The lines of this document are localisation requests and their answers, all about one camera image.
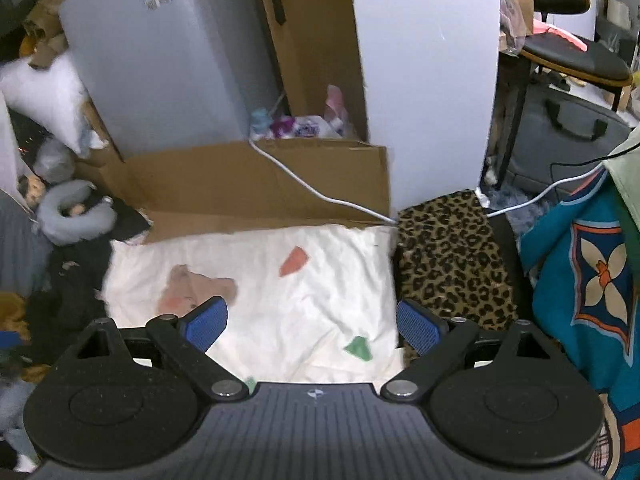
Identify purple white refill pouch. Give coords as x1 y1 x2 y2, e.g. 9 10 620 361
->
270 115 346 140

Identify blue capped bottle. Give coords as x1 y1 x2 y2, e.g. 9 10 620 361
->
249 109 273 138

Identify pink plush toy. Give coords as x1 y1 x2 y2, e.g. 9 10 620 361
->
324 85 351 131

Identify white pillow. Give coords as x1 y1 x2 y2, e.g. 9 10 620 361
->
0 52 91 156

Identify black cushioned chair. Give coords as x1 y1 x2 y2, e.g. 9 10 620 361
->
500 0 633 181

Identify crumpled cardboard pieces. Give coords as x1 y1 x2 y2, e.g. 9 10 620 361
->
20 0 71 71

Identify grey cabinet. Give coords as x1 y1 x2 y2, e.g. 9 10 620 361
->
59 0 288 161

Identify folded black garment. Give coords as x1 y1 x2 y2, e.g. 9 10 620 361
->
487 212 533 331

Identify black cable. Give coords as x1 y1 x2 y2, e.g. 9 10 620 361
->
550 152 616 187

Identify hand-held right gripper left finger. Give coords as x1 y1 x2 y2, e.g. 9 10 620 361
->
75 295 251 402

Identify cream bear print blanket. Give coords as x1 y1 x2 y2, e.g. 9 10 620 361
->
100 222 406 386

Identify small plush doll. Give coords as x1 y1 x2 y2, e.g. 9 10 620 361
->
17 175 46 208

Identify teal patterned blanket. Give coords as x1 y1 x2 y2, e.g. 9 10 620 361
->
520 170 640 480

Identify grey fluffy rug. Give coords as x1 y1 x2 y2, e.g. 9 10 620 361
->
482 185 556 223

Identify white cable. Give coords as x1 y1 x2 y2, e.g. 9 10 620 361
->
250 137 608 225

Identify clear plastic bag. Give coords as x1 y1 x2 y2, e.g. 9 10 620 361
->
497 0 532 55
32 137 76 183

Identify grey fabric bag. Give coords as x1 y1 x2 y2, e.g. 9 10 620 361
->
505 87 633 201

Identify pink cloth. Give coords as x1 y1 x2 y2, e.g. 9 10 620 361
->
532 20 591 53

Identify black crumpled cloth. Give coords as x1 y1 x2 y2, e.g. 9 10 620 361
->
92 197 151 246

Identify brown garment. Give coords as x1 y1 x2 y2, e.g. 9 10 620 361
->
0 292 31 333

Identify brown cardboard sheet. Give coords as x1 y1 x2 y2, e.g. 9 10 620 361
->
107 140 393 246

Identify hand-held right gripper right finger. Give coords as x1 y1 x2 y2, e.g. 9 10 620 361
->
380 299 566 402

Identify light blue denim garment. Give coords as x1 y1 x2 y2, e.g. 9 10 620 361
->
0 377 41 473

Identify small cardboard box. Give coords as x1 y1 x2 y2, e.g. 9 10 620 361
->
75 100 128 181

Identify grey neck pillow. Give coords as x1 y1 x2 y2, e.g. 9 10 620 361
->
36 180 118 246

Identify leopard print garment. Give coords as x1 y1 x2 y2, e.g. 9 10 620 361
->
395 189 521 361

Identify pale green cloth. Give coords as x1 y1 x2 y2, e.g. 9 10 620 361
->
602 125 640 241

